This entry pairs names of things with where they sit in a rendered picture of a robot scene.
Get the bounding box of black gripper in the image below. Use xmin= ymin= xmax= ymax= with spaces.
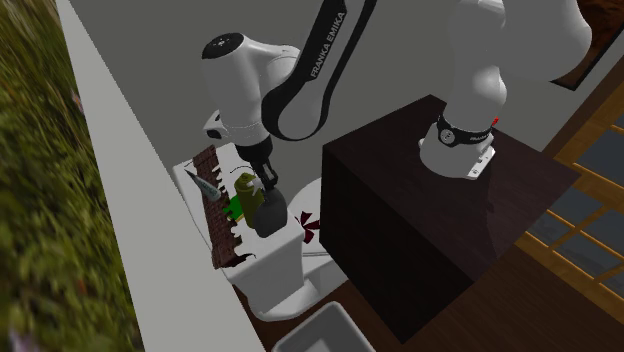
xmin=235 ymin=135 xmax=281 ymax=192

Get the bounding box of olive green bottle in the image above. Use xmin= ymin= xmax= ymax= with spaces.
xmin=233 ymin=172 xmax=267 ymax=230

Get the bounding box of bright green flat object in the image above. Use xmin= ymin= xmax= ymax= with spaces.
xmin=222 ymin=194 xmax=246 ymax=224

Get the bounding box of grey cone-shaped tube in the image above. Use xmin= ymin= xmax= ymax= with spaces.
xmin=183 ymin=168 xmax=223 ymax=204

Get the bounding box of dark red star-shaped object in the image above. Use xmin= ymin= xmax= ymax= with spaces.
xmin=294 ymin=209 xmax=322 ymax=244

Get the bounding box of brown brick-patterned strip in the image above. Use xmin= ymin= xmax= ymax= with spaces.
xmin=191 ymin=144 xmax=258 ymax=271

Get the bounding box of white toilet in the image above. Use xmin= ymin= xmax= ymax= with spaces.
xmin=172 ymin=145 xmax=350 ymax=323

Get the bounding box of grey bin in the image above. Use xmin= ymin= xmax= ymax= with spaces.
xmin=271 ymin=300 xmax=377 ymax=352

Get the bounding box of wooden lattice glass door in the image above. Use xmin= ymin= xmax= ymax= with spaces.
xmin=515 ymin=81 xmax=624 ymax=313

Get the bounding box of dark-framed wall picture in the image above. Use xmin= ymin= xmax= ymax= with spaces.
xmin=550 ymin=0 xmax=624 ymax=92

